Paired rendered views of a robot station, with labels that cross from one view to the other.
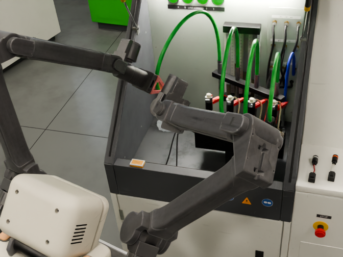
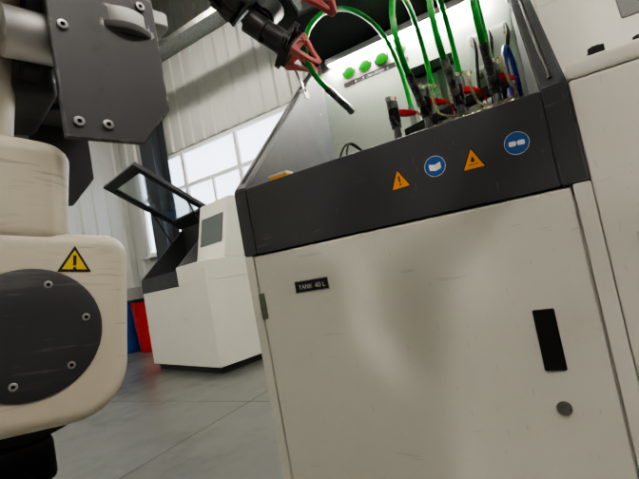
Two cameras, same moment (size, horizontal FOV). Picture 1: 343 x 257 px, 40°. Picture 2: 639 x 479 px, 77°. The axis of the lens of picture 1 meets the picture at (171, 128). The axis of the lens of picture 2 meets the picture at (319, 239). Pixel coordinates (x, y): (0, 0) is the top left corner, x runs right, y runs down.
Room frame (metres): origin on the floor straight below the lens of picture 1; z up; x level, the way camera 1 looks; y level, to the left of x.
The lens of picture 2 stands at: (0.41, -0.07, 0.73)
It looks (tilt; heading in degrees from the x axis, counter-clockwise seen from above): 4 degrees up; 9
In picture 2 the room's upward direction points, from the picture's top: 11 degrees counter-clockwise
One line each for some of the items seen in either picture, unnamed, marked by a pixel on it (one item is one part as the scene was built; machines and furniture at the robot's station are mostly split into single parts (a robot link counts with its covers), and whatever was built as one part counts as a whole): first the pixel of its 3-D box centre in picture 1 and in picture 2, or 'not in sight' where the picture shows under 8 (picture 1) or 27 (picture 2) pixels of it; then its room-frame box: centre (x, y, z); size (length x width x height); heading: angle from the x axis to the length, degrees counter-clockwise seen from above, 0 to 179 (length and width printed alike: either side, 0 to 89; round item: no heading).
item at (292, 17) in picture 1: (283, 46); (494, 67); (1.62, -0.47, 1.20); 0.13 x 0.03 x 0.31; 70
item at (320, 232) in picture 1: (320, 230); not in sight; (1.04, -0.48, 0.80); 0.05 x 0.04 x 0.05; 70
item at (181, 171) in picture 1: (196, 188); (377, 188); (1.23, -0.07, 0.87); 0.62 x 0.04 x 0.16; 70
